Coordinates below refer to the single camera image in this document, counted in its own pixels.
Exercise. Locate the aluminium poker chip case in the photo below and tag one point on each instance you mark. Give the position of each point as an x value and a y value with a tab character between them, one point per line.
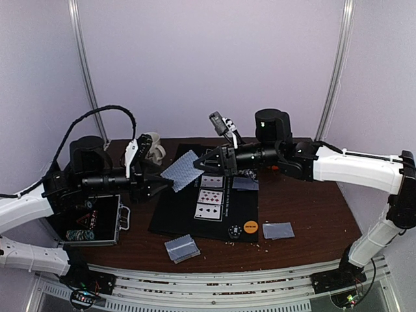
106	216

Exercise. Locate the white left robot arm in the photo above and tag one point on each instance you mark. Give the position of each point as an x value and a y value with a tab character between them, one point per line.
89	174

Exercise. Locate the aluminium corner post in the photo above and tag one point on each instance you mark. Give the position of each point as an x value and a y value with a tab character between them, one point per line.
73	6
338	65

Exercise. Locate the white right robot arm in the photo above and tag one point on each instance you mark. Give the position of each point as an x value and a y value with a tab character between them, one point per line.
319	161

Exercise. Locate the aluminium corner post right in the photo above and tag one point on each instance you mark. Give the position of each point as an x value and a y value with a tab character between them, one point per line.
338	65

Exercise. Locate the orange big blind button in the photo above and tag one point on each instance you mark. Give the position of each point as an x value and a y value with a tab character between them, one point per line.
250	227

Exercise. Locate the face-down card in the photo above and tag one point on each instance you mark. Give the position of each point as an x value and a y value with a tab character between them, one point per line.
245	184
282	230

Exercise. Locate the dark green chip stack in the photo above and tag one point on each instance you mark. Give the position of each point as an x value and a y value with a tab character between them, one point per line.
234	231

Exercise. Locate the aluminium corner post left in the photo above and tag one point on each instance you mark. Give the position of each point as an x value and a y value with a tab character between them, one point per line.
73	6

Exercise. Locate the grey playing card deck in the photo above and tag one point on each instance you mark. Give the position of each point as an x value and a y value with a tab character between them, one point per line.
181	249

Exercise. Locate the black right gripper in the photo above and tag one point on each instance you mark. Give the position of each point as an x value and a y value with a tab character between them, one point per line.
228	160

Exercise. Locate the black poker mat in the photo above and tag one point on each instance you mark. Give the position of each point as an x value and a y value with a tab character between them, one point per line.
174	213

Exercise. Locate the ceramic mug with print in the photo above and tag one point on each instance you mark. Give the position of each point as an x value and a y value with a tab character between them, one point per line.
156	153

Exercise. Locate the four of diamonds card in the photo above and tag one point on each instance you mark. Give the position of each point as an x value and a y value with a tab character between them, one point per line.
210	181

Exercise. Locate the chip stack in case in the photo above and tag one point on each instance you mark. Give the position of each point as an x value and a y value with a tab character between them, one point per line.
80	235

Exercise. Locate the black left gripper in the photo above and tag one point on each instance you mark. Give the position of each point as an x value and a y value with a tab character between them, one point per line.
139	182

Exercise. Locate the spade card face up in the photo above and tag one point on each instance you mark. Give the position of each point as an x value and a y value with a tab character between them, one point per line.
210	212

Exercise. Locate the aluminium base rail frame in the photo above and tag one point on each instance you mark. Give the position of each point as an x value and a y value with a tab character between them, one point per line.
285	289

